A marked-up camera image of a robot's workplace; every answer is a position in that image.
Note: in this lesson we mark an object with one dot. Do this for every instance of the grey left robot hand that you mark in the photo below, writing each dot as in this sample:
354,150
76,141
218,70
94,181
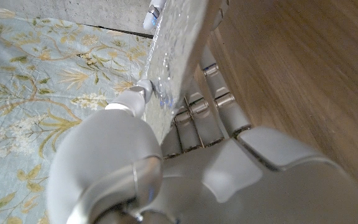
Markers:
228,180

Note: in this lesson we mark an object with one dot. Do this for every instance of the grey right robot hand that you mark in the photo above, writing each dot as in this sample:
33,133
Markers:
152,17

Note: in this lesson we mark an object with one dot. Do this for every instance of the crinkled aluminum foil sheet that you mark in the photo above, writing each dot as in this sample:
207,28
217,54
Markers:
179,56

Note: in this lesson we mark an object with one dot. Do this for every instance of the black backdrop pole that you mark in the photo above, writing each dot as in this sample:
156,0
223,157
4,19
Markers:
120,31

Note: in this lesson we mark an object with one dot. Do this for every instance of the floral printed backdrop cloth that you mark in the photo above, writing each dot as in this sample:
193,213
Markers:
42,93

